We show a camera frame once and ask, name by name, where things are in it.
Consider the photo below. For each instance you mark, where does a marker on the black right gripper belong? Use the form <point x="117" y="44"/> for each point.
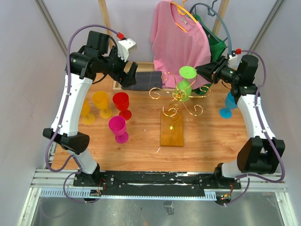
<point x="208" y="71"/>

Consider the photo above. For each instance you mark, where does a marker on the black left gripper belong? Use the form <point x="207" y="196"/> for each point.
<point x="122" y="75"/>

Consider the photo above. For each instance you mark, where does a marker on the red wine glass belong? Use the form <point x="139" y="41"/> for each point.
<point x="121" y="102"/>

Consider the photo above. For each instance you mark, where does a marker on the yellow wine glass front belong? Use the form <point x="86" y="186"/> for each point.
<point x="101" y="101"/>

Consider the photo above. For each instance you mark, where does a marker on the yellow wine glass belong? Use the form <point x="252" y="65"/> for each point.
<point x="87" y="117"/>
<point x="101" y="101"/>

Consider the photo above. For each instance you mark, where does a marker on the green wine glass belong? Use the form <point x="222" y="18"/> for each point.
<point x="187" y="82"/>

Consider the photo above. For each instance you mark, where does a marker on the magenta wine glass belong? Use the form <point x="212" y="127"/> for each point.
<point x="117" y="125"/>

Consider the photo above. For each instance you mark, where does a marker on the blue wine glass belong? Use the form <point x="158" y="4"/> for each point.
<point x="230" y="105"/>

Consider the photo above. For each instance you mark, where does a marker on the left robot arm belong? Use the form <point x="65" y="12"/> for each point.
<point x="81" y="70"/>

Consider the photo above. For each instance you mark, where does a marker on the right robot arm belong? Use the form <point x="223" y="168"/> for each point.
<point x="260" y="157"/>

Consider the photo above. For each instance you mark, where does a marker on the wooden rack base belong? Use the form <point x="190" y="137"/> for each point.
<point x="171" y="136"/>

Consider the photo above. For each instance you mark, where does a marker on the folded dark grey cloth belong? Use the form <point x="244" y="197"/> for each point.
<point x="146" y="81"/>

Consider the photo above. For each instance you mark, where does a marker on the green tank top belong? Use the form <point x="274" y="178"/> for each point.
<point x="217" y="47"/>

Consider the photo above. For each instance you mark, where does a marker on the pink t-shirt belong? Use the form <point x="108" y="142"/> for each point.
<point x="174" y="49"/>

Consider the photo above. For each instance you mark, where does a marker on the grey clothes hanger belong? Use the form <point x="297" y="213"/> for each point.
<point x="218" y="26"/>

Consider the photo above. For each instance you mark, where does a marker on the orange clothes hanger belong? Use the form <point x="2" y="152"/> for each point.
<point x="184" y="15"/>

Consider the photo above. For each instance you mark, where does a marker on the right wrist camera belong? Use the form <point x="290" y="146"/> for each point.
<point x="233" y="58"/>

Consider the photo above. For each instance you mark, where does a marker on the gold wire glass rack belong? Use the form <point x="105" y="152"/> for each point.
<point x="173" y="105"/>

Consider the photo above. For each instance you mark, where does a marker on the wooden clothes rack frame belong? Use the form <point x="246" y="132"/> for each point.
<point x="106" y="20"/>

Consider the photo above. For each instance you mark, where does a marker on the aluminium frame rail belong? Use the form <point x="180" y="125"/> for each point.
<point x="50" y="22"/>

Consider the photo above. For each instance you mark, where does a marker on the white slotted cable duct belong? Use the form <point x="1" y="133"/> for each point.
<point x="93" y="194"/>

